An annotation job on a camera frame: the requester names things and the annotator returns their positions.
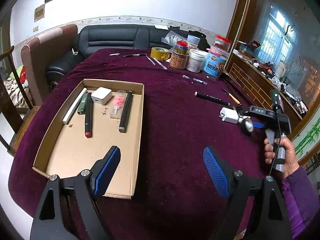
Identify black marker white cap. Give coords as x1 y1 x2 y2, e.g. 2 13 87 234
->
194 92 230 107

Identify purple right sleeve forearm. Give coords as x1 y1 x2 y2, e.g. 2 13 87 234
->
282 167 319 239

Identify right hand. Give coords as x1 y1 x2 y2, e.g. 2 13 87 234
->
263 135 300 179

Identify yellow black pen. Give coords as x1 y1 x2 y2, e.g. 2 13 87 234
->
222 88 241 106

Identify wooden brick-pattern cabinet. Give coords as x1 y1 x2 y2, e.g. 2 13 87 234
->
225 53 319 139

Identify black marker grey cap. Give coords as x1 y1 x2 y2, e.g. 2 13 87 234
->
119 91 133 133

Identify maroon velvet tablecloth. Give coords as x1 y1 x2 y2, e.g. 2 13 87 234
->
9 49 270 239

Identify cardboard tray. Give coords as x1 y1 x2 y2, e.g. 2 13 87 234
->
33 79 144 199

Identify silver blue tube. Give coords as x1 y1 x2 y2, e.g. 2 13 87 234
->
193 78 208 85

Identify green pen-like device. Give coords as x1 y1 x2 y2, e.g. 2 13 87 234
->
77 92 87 115

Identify black marker red cap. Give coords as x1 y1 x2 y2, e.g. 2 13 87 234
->
85 92 93 138

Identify clear jar blue label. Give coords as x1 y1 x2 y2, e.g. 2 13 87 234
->
203 45 229 80

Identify colourful box on cabinet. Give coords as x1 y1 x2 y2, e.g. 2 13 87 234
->
238 40 261 59

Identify clear pack pink items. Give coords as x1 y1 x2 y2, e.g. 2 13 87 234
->
109 90 126 119

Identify white square charger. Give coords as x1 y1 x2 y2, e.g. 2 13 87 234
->
91 87 112 105

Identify white plastic tub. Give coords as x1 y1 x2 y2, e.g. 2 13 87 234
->
186 49 208 73

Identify red lid clear jar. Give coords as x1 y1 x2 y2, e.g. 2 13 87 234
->
213 35 232 52

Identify brown tin can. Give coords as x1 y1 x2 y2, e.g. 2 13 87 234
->
170 51 189 70

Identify grey lid jar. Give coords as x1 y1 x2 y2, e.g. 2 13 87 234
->
187 35 201 50

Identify small jar red blue lid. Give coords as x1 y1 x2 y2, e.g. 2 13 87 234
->
173 40 189 55

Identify wooden chair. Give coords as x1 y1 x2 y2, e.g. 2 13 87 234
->
1 46 40 157

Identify white pen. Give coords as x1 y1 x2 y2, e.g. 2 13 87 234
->
153 57 167 70

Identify yellow tape roll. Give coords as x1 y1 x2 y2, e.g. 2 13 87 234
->
150 47 171 61

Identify thin white stick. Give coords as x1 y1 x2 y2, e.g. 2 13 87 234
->
146 55 156 66

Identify brown upholstered armchair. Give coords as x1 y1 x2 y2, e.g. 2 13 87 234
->
21 24 78 106

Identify black leather sofa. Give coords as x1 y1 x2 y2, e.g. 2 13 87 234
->
46 24 211 92

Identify small wall plaque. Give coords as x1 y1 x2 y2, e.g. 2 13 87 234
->
34 4 45 22

